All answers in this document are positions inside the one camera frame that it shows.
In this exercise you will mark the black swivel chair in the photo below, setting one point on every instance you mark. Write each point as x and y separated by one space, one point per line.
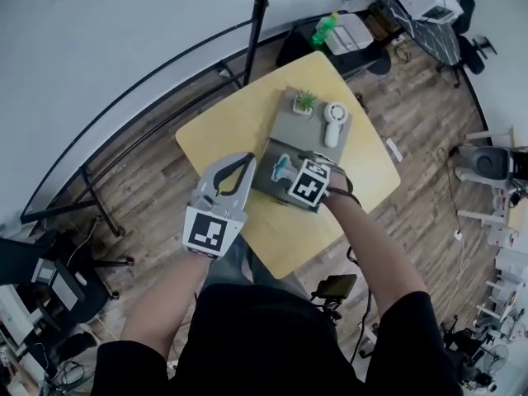
24 262

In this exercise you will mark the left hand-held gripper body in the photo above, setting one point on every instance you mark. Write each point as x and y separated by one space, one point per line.
206 231

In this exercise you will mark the round black marble table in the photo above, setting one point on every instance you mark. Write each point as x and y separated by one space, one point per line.
433 39

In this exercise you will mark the green plastic bottle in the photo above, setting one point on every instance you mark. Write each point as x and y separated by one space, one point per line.
323 31

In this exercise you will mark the small green potted plant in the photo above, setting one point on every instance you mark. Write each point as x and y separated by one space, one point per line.
305 103

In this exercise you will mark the person's blue jeans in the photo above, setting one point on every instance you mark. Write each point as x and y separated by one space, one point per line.
235 262

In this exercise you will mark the white power adapter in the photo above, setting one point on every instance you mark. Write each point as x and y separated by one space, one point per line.
458 235

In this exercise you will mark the black office chair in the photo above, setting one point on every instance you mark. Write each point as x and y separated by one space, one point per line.
468 50

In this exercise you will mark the yellow square table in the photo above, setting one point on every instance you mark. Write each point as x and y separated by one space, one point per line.
231 138

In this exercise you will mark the white paper strip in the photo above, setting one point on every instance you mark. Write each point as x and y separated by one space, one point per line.
394 149

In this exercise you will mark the person's black shirt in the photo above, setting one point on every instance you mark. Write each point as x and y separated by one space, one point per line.
268 345

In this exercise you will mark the black camera rig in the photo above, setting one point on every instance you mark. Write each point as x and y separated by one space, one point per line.
336 289

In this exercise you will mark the grey white machine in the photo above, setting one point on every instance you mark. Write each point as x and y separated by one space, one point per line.
486 163

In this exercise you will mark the grey tray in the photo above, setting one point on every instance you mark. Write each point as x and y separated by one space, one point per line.
301 132

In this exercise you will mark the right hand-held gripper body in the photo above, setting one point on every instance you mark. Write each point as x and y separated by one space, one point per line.
307 188

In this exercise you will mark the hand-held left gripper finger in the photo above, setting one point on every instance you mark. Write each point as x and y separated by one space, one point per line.
206 180
245 194

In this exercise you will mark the large whiteboard on black stand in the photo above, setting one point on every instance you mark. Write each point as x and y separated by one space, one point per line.
103 48

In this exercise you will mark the person's right forearm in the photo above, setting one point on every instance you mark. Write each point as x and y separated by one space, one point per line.
371 246

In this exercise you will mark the white handheld fan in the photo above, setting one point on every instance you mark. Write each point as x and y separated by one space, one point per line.
333 126

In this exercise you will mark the low black cabinet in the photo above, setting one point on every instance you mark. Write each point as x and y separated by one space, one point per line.
295 50

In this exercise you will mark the grey flat device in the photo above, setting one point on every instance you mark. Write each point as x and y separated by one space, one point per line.
62 287

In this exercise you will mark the white rectangular container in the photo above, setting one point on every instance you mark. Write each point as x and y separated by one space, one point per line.
350 33

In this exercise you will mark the person's left forearm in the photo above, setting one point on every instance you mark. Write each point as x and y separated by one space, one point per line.
165 303

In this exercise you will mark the light blue white small object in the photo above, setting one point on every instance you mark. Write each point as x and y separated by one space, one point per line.
284 167

